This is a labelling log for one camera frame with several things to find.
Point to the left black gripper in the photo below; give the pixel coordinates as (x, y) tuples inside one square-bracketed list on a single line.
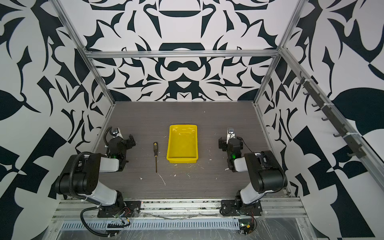
[(127, 142)]

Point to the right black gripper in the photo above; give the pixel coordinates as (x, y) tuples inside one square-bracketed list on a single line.
[(224, 143)]

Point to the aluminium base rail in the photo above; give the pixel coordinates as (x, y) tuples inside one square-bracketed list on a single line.
[(196, 208)]

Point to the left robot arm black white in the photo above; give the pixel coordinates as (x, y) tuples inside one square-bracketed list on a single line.
[(80, 177)]

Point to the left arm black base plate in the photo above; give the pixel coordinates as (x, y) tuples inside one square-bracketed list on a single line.
[(127, 209)]

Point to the white slotted cable duct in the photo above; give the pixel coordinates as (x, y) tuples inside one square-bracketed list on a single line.
[(162, 224)]

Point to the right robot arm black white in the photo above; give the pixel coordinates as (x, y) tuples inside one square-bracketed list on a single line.
[(265, 173)]

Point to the black yellow screwdriver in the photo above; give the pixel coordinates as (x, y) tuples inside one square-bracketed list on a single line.
[(156, 150)]

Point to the yellow plastic bin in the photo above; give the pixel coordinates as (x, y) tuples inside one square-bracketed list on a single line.
[(183, 144)]

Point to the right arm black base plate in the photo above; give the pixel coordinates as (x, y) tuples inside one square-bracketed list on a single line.
[(232, 208)]

